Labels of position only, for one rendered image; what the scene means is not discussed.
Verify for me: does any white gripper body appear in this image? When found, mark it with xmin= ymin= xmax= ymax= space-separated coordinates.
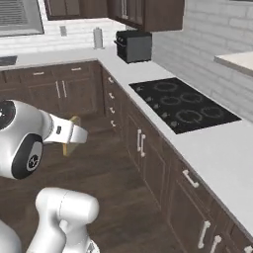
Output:
xmin=66 ymin=119 xmax=90 ymax=145

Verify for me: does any black toaster oven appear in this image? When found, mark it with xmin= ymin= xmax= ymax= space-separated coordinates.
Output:
xmin=113 ymin=30 xmax=153 ymax=64

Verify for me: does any pale dining counter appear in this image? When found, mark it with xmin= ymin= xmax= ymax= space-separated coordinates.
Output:
xmin=213 ymin=50 xmax=253 ymax=79

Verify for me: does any dark wood cabinet door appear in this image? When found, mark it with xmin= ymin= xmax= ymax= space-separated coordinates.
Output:
xmin=168 ymin=182 xmax=213 ymax=253
xmin=141 ymin=129 xmax=167 ymax=211
xmin=211 ymin=226 xmax=245 ymax=253
xmin=126 ymin=112 xmax=143 ymax=173
xmin=60 ymin=76 xmax=98 ymax=117
xmin=27 ymin=80 xmax=62 ymax=115

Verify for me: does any dark wood drawer front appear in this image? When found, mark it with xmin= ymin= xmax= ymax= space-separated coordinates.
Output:
xmin=2 ymin=67 xmax=54 ymax=84
xmin=103 ymin=99 xmax=126 ymax=123
xmin=167 ymin=152 xmax=216 ymax=213
xmin=103 ymin=84 xmax=125 ymax=108
xmin=104 ymin=114 xmax=126 ymax=141
xmin=52 ymin=62 xmax=97 ymax=81
xmin=102 ymin=68 xmax=125 ymax=94

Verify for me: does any white paper towel roll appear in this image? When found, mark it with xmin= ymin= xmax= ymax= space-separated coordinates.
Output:
xmin=92 ymin=27 xmax=106 ymax=50

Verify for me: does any dark sink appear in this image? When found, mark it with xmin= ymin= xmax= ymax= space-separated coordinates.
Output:
xmin=0 ymin=55 xmax=19 ymax=67

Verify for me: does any black hob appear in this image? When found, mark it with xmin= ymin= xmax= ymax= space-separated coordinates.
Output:
xmin=128 ymin=77 xmax=243 ymax=135

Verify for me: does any dark wood upper cabinet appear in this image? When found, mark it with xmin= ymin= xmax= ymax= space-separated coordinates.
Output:
xmin=43 ymin=0 xmax=111 ymax=22
xmin=107 ymin=0 xmax=186 ymax=34

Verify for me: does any grey framed window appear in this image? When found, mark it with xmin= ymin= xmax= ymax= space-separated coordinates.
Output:
xmin=0 ymin=0 xmax=45 ymax=38

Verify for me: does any white cabinet door handle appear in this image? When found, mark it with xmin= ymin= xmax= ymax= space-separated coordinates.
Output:
xmin=61 ymin=79 xmax=68 ymax=99
xmin=136 ymin=128 xmax=142 ymax=153
xmin=54 ymin=80 xmax=61 ymax=100
xmin=197 ymin=219 xmax=212 ymax=250
xmin=140 ymin=133 xmax=146 ymax=158
xmin=210 ymin=234 xmax=222 ymax=253

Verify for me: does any grey wall outlet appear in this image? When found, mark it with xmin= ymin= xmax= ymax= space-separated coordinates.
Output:
xmin=58 ymin=25 xmax=68 ymax=38

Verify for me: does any white upper cabinet handle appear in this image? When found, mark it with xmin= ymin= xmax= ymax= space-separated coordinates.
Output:
xmin=121 ymin=0 xmax=128 ymax=20

